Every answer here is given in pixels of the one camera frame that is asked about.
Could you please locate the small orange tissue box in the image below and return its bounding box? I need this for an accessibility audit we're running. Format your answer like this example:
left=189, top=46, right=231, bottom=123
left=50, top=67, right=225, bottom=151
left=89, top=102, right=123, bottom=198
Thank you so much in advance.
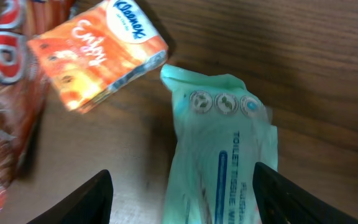
left=27, top=0, right=168, bottom=113

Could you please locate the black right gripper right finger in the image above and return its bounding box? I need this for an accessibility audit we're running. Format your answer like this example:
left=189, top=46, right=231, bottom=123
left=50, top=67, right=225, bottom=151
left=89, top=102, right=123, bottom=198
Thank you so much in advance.
left=252, top=162, right=358, bottom=224

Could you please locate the orange candy wrapper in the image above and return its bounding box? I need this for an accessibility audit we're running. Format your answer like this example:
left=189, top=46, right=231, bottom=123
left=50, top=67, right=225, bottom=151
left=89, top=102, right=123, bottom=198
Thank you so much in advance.
left=0, top=0, right=76, bottom=211

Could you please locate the green snack packet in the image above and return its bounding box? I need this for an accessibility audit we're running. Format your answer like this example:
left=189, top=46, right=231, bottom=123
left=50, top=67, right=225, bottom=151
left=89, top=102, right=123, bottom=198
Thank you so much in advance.
left=160, top=65, right=278, bottom=223

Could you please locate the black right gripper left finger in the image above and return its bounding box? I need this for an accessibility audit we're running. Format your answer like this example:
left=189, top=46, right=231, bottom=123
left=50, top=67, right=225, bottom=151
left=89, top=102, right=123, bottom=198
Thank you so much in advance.
left=29, top=169, right=113, bottom=224

